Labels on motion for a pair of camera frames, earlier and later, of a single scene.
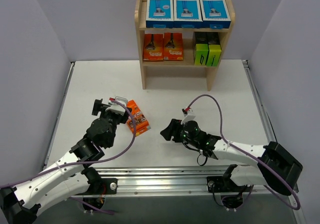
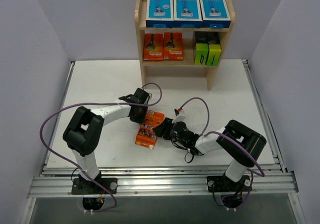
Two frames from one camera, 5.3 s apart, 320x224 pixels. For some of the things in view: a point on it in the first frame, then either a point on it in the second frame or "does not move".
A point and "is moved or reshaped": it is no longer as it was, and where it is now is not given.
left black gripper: (110, 114) to (138, 114)
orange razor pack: (141, 125) is moved or reshaped
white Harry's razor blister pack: (160, 11) does not move
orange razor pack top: (153, 46) does not move
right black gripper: (176, 129) to (166, 128)
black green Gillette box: (201, 49) does not move
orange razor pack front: (173, 46) does not move
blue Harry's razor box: (214, 11) does not move
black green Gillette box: (215, 49) does not move
